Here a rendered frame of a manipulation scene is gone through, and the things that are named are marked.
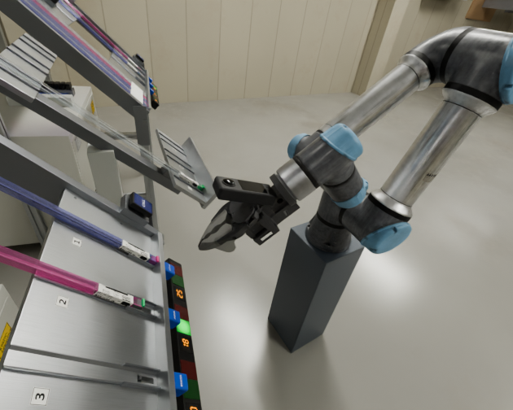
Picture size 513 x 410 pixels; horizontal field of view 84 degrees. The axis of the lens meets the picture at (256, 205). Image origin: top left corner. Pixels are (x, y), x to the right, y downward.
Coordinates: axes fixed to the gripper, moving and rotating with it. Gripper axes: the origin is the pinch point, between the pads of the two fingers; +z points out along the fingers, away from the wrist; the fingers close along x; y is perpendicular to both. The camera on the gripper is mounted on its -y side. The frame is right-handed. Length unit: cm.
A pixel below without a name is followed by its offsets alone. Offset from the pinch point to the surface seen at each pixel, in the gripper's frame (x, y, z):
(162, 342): -17.1, -3.5, 8.4
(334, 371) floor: -5, 92, 13
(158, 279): -4.8, -3.5, 8.5
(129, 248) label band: -0.7, -10.1, 8.5
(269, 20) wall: 350, 81, -112
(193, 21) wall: 326, 23, -37
